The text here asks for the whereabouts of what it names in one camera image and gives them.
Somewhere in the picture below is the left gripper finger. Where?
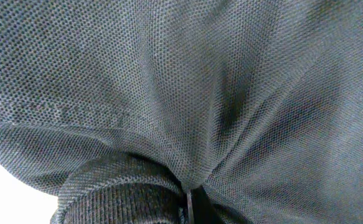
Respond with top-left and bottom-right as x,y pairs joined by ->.
186,186 -> 222,224

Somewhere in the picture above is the black t-shirt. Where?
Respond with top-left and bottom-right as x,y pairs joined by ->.
0,0 -> 363,223

